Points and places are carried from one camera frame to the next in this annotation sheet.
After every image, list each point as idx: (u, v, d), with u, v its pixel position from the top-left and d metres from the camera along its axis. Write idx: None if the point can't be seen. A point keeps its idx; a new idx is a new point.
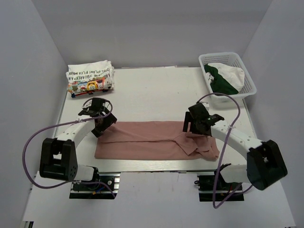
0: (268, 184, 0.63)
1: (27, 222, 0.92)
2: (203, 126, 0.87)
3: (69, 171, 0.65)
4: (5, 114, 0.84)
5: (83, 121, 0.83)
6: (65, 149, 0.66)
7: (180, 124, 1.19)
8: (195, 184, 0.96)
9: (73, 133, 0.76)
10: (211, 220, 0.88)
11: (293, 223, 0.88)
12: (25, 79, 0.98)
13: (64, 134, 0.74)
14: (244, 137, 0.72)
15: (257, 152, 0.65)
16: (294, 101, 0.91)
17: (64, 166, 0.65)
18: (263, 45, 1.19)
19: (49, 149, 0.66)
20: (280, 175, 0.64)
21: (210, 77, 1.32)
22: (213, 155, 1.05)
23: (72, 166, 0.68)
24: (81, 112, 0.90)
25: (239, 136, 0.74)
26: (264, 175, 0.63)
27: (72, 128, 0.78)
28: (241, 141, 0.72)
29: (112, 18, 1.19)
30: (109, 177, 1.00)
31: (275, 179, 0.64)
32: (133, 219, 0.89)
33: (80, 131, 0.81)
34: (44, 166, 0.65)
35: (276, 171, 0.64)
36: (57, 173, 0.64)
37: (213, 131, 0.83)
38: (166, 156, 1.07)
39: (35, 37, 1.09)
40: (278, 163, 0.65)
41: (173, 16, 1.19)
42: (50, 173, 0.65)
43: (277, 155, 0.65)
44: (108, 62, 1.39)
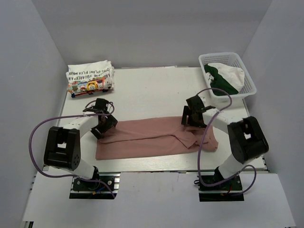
0: (248, 155, 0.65)
1: (27, 222, 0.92)
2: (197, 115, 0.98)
3: (72, 160, 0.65)
4: (4, 114, 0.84)
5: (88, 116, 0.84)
6: (71, 137, 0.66)
7: (177, 119, 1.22)
8: (195, 184, 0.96)
9: (79, 125, 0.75)
10: (211, 220, 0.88)
11: (293, 223, 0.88)
12: (25, 79, 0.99)
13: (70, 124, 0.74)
14: (228, 116, 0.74)
15: (238, 126, 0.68)
16: (294, 101, 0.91)
17: (68, 153, 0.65)
18: (263, 45, 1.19)
19: (54, 136, 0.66)
20: (260, 148, 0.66)
21: (210, 78, 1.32)
22: (213, 146, 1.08)
23: (76, 155, 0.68)
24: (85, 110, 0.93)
25: (224, 116, 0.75)
26: (244, 146, 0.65)
27: (78, 120, 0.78)
28: (225, 119, 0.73)
29: (112, 18, 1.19)
30: (109, 177, 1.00)
31: (256, 152, 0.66)
32: (133, 219, 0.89)
33: (86, 124, 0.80)
34: (49, 152, 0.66)
35: (257, 144, 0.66)
36: (60, 159, 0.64)
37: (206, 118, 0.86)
38: (167, 150, 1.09)
39: (35, 37, 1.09)
40: (258, 136, 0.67)
41: (173, 16, 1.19)
42: (53, 160, 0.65)
43: (257, 128, 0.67)
44: (108, 62, 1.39)
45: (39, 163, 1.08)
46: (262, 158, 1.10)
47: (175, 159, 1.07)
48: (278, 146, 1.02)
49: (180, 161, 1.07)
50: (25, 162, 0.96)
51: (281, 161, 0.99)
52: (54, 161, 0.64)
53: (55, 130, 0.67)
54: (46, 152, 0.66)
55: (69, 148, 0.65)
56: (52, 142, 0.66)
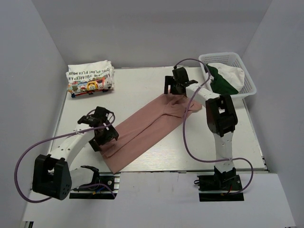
0: (221, 128, 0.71)
1: (27, 222, 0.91)
2: (180, 88, 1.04)
3: (61, 191, 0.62)
4: (4, 114, 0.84)
5: (81, 133, 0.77)
6: (56, 171, 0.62)
7: (156, 101, 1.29)
8: (195, 184, 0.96)
9: (68, 149, 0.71)
10: (211, 220, 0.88)
11: (293, 223, 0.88)
12: (25, 79, 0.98)
13: (58, 150, 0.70)
14: (207, 93, 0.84)
15: (213, 102, 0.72)
16: (295, 101, 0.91)
17: (56, 185, 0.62)
18: (263, 45, 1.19)
19: (41, 168, 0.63)
20: (231, 122, 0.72)
21: (210, 77, 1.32)
22: (199, 104, 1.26)
23: (65, 184, 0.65)
24: (80, 119, 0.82)
25: (204, 91, 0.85)
26: (217, 120, 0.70)
27: (68, 142, 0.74)
28: (204, 96, 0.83)
29: (111, 18, 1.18)
30: (109, 177, 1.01)
31: (228, 125, 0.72)
32: (133, 219, 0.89)
33: (78, 145, 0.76)
34: (36, 183, 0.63)
35: (229, 118, 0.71)
36: (49, 190, 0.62)
37: (189, 92, 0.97)
38: (169, 128, 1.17)
39: (35, 37, 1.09)
40: (230, 111, 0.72)
41: (173, 16, 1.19)
42: (42, 190, 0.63)
43: (230, 104, 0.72)
44: (108, 62, 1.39)
45: None
46: (262, 158, 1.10)
47: (175, 160, 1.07)
48: (278, 146, 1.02)
49: (180, 161, 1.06)
50: (25, 162, 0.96)
51: (281, 161, 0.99)
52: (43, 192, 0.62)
53: (42, 161, 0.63)
54: (33, 183, 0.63)
55: (55, 181, 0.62)
56: (39, 173, 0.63)
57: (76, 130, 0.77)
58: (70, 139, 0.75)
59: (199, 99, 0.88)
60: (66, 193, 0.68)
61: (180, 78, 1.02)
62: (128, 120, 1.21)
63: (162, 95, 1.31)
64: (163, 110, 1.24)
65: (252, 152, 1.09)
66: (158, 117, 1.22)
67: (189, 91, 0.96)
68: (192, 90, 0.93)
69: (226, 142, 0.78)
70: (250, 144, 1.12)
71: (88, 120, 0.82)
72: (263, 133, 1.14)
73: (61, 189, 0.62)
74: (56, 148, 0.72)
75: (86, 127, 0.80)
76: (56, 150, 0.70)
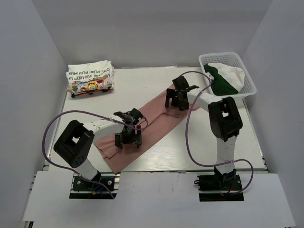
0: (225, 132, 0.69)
1: (27, 222, 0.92)
2: (182, 94, 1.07)
3: (75, 159, 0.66)
4: (4, 114, 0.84)
5: (114, 122, 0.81)
6: (81, 140, 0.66)
7: (157, 99, 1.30)
8: (195, 184, 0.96)
9: (99, 128, 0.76)
10: (210, 220, 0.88)
11: (294, 223, 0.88)
12: (25, 79, 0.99)
13: (90, 124, 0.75)
14: (209, 97, 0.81)
15: (216, 106, 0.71)
16: (295, 101, 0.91)
17: (74, 152, 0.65)
18: (263, 45, 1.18)
19: (70, 131, 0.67)
20: (236, 126, 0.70)
21: (210, 77, 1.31)
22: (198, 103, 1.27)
23: (81, 155, 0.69)
24: (116, 113, 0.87)
25: (206, 96, 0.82)
26: (222, 124, 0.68)
27: (101, 122, 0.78)
28: (206, 99, 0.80)
29: (111, 18, 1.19)
30: (109, 177, 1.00)
31: (232, 129, 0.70)
32: (133, 219, 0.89)
33: (106, 130, 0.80)
34: (60, 141, 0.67)
35: (233, 122, 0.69)
36: (66, 153, 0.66)
37: (190, 98, 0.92)
38: (169, 128, 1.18)
39: (35, 37, 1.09)
40: (234, 114, 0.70)
41: (173, 16, 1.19)
42: (61, 151, 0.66)
43: (233, 107, 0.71)
44: (108, 62, 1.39)
45: (39, 163, 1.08)
46: (262, 158, 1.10)
47: (175, 160, 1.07)
48: (278, 145, 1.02)
49: (181, 161, 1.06)
50: (25, 162, 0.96)
51: (281, 161, 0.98)
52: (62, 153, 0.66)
53: (73, 126, 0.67)
54: (58, 141, 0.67)
55: (76, 147, 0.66)
56: (66, 134, 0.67)
57: (110, 118, 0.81)
58: (103, 121, 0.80)
59: (202, 103, 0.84)
60: (78, 164, 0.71)
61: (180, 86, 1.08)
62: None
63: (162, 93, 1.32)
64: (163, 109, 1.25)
65: (252, 152, 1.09)
66: (158, 116, 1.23)
67: (189, 96, 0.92)
68: (192, 95, 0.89)
69: (229, 146, 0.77)
70: (250, 144, 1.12)
71: (122, 116, 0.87)
72: (263, 133, 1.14)
73: (76, 158, 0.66)
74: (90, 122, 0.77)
75: (119, 119, 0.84)
76: (89, 124, 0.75)
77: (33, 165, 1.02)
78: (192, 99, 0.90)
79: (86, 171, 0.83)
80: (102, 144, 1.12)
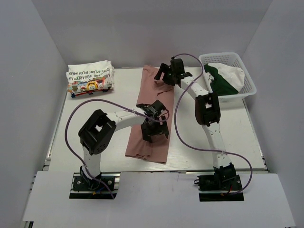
0: (204, 120, 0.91)
1: (27, 222, 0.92)
2: (176, 79, 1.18)
3: (97, 147, 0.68)
4: (4, 114, 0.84)
5: (136, 114, 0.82)
6: (104, 130, 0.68)
7: (144, 82, 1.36)
8: (195, 184, 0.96)
9: (120, 118, 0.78)
10: (210, 220, 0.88)
11: (293, 223, 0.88)
12: (25, 79, 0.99)
13: (113, 115, 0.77)
14: (198, 89, 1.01)
15: (202, 100, 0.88)
16: (295, 101, 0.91)
17: (96, 140, 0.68)
18: (263, 45, 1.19)
19: (95, 119, 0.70)
20: (214, 116, 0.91)
21: (210, 78, 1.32)
22: None
23: (103, 144, 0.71)
24: (139, 105, 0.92)
25: (195, 87, 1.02)
26: (203, 115, 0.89)
27: (124, 113, 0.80)
28: (195, 91, 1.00)
29: (111, 18, 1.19)
30: (110, 177, 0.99)
31: (211, 117, 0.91)
32: (132, 219, 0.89)
33: (128, 121, 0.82)
34: (85, 128, 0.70)
35: (213, 113, 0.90)
36: (90, 140, 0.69)
37: (183, 85, 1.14)
38: (171, 101, 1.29)
39: (35, 37, 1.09)
40: (215, 108, 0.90)
41: (172, 16, 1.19)
42: (85, 137, 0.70)
43: (216, 102, 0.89)
44: (108, 62, 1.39)
45: (39, 163, 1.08)
46: (262, 158, 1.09)
47: (175, 160, 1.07)
48: (278, 145, 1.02)
49: (181, 161, 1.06)
50: (25, 162, 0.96)
51: (281, 161, 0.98)
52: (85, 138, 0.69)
53: (98, 115, 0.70)
54: (83, 127, 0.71)
55: (99, 136, 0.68)
56: (91, 121, 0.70)
57: (133, 110, 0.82)
58: (126, 111, 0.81)
59: (191, 92, 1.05)
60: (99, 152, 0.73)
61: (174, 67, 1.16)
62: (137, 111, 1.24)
63: (142, 75, 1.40)
64: (156, 91, 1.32)
65: (252, 152, 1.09)
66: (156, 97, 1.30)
67: (183, 83, 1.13)
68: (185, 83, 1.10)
69: (214, 132, 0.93)
70: (250, 144, 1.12)
71: (144, 109, 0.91)
72: (263, 133, 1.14)
73: (98, 146, 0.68)
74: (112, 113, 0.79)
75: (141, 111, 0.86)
76: (112, 114, 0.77)
77: (33, 165, 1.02)
78: (184, 86, 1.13)
79: (91, 167, 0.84)
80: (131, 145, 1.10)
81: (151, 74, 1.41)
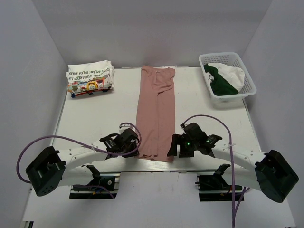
0: (284, 194, 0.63)
1: (27, 222, 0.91)
2: (204, 149, 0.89)
3: (42, 189, 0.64)
4: (4, 114, 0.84)
5: (96, 150, 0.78)
6: (52, 167, 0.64)
7: (143, 82, 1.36)
8: (195, 185, 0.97)
9: (74, 158, 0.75)
10: (210, 220, 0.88)
11: (294, 223, 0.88)
12: (25, 79, 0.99)
13: (67, 153, 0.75)
14: (247, 153, 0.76)
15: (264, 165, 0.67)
16: (295, 101, 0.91)
17: (40, 182, 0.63)
18: (263, 45, 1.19)
19: (44, 156, 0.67)
20: (293, 183, 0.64)
21: (210, 77, 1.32)
22: (170, 71, 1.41)
23: (50, 185, 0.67)
24: (103, 138, 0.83)
25: (241, 153, 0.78)
26: (278, 186, 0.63)
27: (80, 151, 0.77)
28: (245, 158, 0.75)
29: (112, 18, 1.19)
30: (109, 177, 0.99)
31: (289, 187, 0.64)
32: (132, 219, 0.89)
33: (86, 157, 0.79)
34: (32, 166, 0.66)
35: (288, 179, 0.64)
36: (35, 180, 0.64)
37: (218, 154, 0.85)
38: (172, 100, 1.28)
39: (34, 37, 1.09)
40: (286, 170, 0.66)
41: (173, 16, 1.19)
42: (31, 175, 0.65)
43: (282, 162, 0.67)
44: (108, 62, 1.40)
45: None
46: None
47: (174, 159, 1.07)
48: (278, 146, 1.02)
49: (180, 161, 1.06)
50: (24, 162, 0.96)
51: None
52: (30, 178, 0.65)
53: (48, 152, 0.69)
54: (30, 166, 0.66)
55: (46, 175, 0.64)
56: (39, 159, 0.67)
57: (93, 146, 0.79)
58: (84, 148, 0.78)
59: (237, 160, 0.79)
60: (43, 193, 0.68)
61: (195, 136, 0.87)
62: (139, 111, 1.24)
63: (141, 75, 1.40)
64: (156, 91, 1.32)
65: None
66: (157, 97, 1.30)
67: (217, 152, 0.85)
68: (221, 150, 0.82)
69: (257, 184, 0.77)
70: (250, 144, 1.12)
71: (108, 144, 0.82)
72: (263, 133, 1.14)
73: (42, 187, 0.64)
74: (67, 150, 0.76)
75: (103, 147, 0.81)
76: (65, 152, 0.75)
77: None
78: (221, 155, 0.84)
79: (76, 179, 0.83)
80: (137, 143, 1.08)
81: (149, 74, 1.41)
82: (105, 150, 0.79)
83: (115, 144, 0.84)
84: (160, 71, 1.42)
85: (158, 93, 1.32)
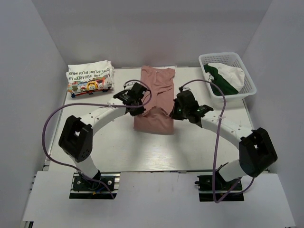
0: (260, 170, 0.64)
1: (27, 222, 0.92)
2: (192, 117, 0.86)
3: (80, 155, 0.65)
4: (4, 114, 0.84)
5: (113, 107, 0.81)
6: (82, 133, 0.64)
7: (144, 75, 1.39)
8: (195, 184, 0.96)
9: (97, 118, 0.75)
10: (210, 220, 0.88)
11: (294, 223, 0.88)
12: (25, 79, 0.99)
13: (89, 117, 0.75)
14: (234, 127, 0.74)
15: (248, 140, 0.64)
16: (295, 101, 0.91)
17: (76, 149, 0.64)
18: (263, 45, 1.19)
19: (69, 127, 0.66)
20: (271, 161, 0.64)
21: (210, 77, 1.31)
22: (170, 71, 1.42)
23: (86, 148, 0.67)
24: (116, 95, 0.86)
25: (229, 126, 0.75)
26: (256, 163, 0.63)
27: (99, 112, 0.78)
28: (232, 131, 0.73)
29: (112, 18, 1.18)
30: (110, 177, 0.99)
31: (267, 165, 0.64)
32: (132, 219, 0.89)
33: (107, 118, 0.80)
34: (62, 139, 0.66)
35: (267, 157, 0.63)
36: (71, 148, 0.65)
37: (205, 123, 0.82)
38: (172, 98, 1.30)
39: (34, 37, 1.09)
40: (269, 149, 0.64)
41: (172, 16, 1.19)
42: (65, 147, 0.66)
43: (266, 140, 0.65)
44: (108, 62, 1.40)
45: (38, 163, 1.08)
46: None
47: (175, 159, 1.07)
48: (278, 146, 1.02)
49: (180, 162, 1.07)
50: (24, 162, 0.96)
51: (281, 162, 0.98)
52: (66, 149, 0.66)
53: (71, 121, 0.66)
54: (61, 137, 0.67)
55: (79, 141, 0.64)
56: (66, 130, 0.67)
57: (109, 104, 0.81)
58: (101, 109, 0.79)
59: (223, 133, 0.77)
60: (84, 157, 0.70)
61: (187, 104, 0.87)
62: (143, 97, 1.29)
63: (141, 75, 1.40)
64: (156, 90, 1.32)
65: None
66: (156, 96, 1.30)
67: (205, 122, 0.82)
68: (210, 121, 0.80)
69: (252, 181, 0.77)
70: None
71: (122, 98, 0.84)
72: None
73: (80, 153, 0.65)
74: (87, 114, 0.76)
75: (119, 103, 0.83)
76: (86, 116, 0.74)
77: (33, 165, 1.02)
78: (209, 126, 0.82)
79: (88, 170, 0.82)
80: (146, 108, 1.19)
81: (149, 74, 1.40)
82: (122, 105, 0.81)
83: (129, 97, 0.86)
84: (160, 71, 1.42)
85: (158, 93, 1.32)
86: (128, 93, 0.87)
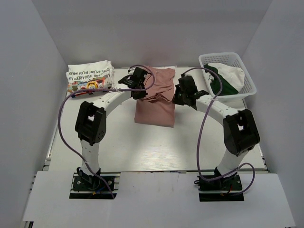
0: (241, 148, 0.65)
1: (27, 222, 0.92)
2: (188, 100, 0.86)
3: (97, 137, 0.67)
4: (4, 115, 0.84)
5: (120, 91, 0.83)
6: (98, 116, 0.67)
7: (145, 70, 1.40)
8: (195, 184, 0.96)
9: (108, 102, 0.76)
10: (209, 220, 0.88)
11: (294, 223, 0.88)
12: (25, 80, 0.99)
13: (99, 101, 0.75)
14: (223, 107, 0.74)
15: (232, 119, 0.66)
16: (294, 101, 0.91)
17: (93, 131, 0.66)
18: (263, 45, 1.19)
19: (84, 111, 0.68)
20: (253, 142, 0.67)
21: (210, 78, 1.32)
22: (170, 71, 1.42)
23: (101, 130, 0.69)
24: (121, 80, 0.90)
25: (219, 106, 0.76)
26: (238, 140, 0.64)
27: (109, 96, 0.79)
28: (220, 111, 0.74)
29: (111, 18, 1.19)
30: (110, 177, 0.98)
31: (249, 144, 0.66)
32: (132, 219, 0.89)
33: (115, 101, 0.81)
34: (79, 124, 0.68)
35: (251, 137, 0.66)
36: (89, 131, 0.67)
37: (200, 106, 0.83)
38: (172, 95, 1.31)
39: (34, 37, 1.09)
40: (251, 129, 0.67)
41: (172, 16, 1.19)
42: (82, 131, 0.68)
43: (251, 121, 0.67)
44: (108, 62, 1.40)
45: (38, 163, 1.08)
46: (262, 159, 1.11)
47: (175, 160, 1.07)
48: (278, 145, 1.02)
49: (180, 161, 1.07)
50: (25, 162, 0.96)
51: (281, 162, 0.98)
52: (83, 132, 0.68)
53: (85, 105, 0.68)
54: (77, 123, 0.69)
55: (95, 124, 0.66)
56: (81, 114, 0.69)
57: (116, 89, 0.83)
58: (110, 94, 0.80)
59: (213, 113, 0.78)
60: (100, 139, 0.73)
61: (186, 88, 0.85)
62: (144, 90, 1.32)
63: None
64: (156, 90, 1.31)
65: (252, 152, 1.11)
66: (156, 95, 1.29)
67: (200, 104, 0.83)
68: (204, 103, 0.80)
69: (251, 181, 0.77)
70: None
71: (127, 83, 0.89)
72: (263, 134, 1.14)
73: (97, 134, 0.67)
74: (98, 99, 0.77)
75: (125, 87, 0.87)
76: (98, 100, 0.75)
77: (33, 165, 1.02)
78: (203, 108, 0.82)
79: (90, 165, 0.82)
80: (147, 96, 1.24)
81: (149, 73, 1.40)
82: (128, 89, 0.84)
83: (133, 82, 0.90)
84: (160, 71, 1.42)
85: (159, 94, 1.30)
86: (130, 79, 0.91)
